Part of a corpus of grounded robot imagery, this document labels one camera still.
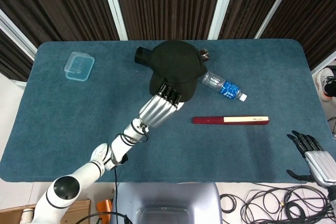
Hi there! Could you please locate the orange object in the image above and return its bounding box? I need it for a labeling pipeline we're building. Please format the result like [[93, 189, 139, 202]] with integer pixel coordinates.
[[96, 199, 112, 224]]

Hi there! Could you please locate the clear plastic food container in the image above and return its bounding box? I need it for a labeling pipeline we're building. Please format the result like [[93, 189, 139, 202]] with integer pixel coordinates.
[[64, 51, 96, 81]]

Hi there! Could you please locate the small brown object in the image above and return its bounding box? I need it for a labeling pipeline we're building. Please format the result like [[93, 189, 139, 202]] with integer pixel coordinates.
[[198, 48, 211, 61]]

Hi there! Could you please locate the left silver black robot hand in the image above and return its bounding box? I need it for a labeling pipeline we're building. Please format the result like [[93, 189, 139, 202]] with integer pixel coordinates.
[[138, 77, 184, 128]]

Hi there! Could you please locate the dark translucent plastic cup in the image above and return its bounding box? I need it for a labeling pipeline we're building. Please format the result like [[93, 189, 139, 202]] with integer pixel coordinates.
[[133, 47, 154, 67]]

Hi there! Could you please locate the blue carpet table cloth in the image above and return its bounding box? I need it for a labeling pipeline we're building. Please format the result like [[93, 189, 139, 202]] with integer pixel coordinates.
[[0, 38, 336, 184]]

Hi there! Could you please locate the brown cardboard box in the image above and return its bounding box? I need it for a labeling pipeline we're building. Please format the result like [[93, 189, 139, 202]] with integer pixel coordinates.
[[0, 199, 91, 224]]

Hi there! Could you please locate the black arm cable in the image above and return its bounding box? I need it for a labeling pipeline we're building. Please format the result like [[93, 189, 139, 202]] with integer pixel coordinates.
[[109, 125, 150, 224]]

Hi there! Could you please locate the white and orange sneaker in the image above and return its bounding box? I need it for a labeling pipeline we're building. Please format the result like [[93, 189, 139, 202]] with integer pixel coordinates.
[[316, 67, 336, 101]]

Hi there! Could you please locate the clear water bottle blue label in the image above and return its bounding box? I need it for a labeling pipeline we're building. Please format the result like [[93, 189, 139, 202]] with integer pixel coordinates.
[[201, 71, 248, 102]]

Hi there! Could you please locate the white partition post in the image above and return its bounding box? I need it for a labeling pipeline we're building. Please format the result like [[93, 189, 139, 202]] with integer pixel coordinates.
[[311, 50, 336, 74], [208, 0, 239, 40], [99, 0, 129, 40], [254, 0, 300, 39], [0, 8, 37, 61]]

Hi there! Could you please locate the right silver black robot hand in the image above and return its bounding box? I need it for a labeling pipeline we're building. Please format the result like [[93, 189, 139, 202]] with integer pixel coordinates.
[[286, 130, 336, 189]]

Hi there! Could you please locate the black baseball cap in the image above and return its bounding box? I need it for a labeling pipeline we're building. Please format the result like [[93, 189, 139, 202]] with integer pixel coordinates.
[[149, 40, 207, 102]]

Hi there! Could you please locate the red and cream long case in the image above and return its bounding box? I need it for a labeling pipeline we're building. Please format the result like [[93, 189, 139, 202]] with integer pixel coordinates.
[[192, 115, 270, 125]]

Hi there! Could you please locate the grey robot torso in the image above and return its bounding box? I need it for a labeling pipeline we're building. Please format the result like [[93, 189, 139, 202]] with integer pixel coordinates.
[[109, 182, 224, 224]]

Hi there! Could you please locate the black floor cable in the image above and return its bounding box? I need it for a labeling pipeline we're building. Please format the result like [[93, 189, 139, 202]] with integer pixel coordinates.
[[219, 194, 237, 214], [240, 183, 336, 224]]

